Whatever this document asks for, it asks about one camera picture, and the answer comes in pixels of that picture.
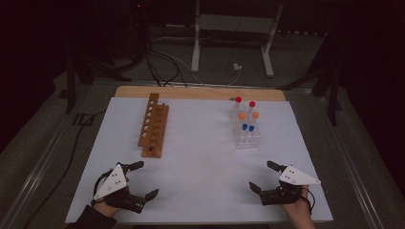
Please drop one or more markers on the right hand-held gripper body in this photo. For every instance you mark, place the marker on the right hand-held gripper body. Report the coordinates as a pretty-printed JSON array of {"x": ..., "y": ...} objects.
[{"x": 296, "y": 176}]

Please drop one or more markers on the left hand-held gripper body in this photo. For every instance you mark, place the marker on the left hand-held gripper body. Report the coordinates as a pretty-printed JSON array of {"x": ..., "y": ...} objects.
[{"x": 111, "y": 184}]

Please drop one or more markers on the clear plastic test tube rack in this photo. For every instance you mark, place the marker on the clear plastic test tube rack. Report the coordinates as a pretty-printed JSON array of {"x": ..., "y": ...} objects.
[{"x": 246, "y": 141}]

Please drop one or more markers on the wooden test tube rack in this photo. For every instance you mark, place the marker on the wooden test tube rack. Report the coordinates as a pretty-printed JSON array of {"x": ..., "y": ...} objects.
[{"x": 154, "y": 127}]

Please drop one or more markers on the blue cap test tube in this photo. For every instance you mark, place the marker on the blue cap test tube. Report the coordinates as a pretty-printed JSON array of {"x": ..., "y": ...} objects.
[
  {"x": 244, "y": 127},
  {"x": 251, "y": 128}
]

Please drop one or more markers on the orange cap test tube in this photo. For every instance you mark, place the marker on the orange cap test tube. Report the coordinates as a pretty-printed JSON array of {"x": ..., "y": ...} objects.
[
  {"x": 242, "y": 116},
  {"x": 255, "y": 115}
]

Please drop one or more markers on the red cap test tube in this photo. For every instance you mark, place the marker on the red cap test tube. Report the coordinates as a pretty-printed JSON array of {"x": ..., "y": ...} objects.
[
  {"x": 238, "y": 99},
  {"x": 252, "y": 104}
]

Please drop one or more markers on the person's left hand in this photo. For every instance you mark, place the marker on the person's left hand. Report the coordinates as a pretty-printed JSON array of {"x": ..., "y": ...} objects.
[{"x": 103, "y": 208}]

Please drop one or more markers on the person's right hand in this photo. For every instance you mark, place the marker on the person's right hand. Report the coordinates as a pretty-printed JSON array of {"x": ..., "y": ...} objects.
[{"x": 299, "y": 208}]

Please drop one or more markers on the white table mat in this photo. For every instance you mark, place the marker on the white table mat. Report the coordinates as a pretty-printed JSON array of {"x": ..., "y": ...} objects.
[{"x": 200, "y": 159}]

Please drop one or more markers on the small dark object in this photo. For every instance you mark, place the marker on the small dark object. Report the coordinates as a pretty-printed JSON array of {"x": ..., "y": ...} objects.
[{"x": 232, "y": 99}]

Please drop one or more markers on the black tripod stand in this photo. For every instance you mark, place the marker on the black tripod stand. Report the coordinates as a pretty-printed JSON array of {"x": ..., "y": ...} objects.
[
  {"x": 70, "y": 89},
  {"x": 332, "y": 95}
]

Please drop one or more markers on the wooden table board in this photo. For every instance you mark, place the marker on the wooden table board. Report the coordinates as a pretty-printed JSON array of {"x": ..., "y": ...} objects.
[{"x": 197, "y": 93}]

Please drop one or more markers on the white plug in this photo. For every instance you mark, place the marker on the white plug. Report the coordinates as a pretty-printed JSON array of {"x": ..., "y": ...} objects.
[{"x": 237, "y": 66}]

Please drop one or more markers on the white metal stand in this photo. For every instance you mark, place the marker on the white metal stand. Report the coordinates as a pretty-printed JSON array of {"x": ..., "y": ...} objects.
[{"x": 196, "y": 47}]

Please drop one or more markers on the metal frame rail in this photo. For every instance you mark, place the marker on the metal frame rail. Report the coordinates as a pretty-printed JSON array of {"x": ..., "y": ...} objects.
[
  {"x": 207, "y": 85},
  {"x": 353, "y": 171},
  {"x": 35, "y": 187}
]

